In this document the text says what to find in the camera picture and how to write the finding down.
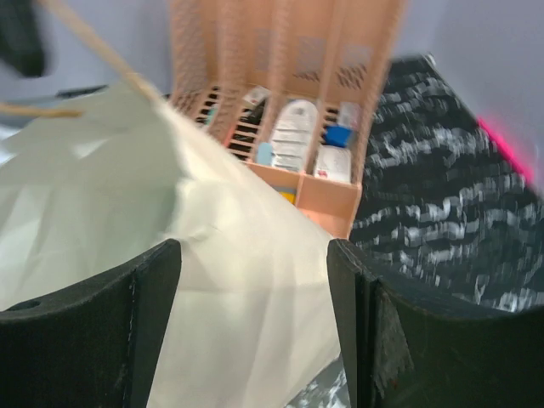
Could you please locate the small blue box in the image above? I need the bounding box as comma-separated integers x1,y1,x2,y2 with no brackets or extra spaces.
324,125,353,148

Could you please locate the brown paper bag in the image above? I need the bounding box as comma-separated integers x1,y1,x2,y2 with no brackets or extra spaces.
0,0,343,408

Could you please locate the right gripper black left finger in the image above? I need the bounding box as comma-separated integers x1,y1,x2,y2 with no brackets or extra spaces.
1,239,182,407

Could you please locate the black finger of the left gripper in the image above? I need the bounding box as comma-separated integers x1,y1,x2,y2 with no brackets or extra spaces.
1,0,45,77

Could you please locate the pink compartment tray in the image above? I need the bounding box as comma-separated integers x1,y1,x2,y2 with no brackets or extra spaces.
193,82,362,239

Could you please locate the yellow orange small item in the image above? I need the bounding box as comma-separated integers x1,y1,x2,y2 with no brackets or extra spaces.
279,191,296,204

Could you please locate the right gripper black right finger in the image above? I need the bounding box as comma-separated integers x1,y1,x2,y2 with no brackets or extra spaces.
326,239,543,407

